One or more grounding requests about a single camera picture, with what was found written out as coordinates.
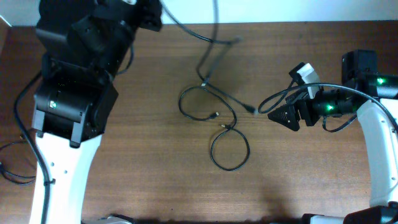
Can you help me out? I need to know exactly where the black USB cable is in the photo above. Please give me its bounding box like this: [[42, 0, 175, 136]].
[[160, 0, 259, 114]]

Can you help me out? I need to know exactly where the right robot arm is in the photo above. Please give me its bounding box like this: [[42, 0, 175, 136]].
[[265, 50, 397, 223]]

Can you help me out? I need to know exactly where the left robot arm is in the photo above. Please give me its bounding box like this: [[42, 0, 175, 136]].
[[30, 1, 162, 223]]

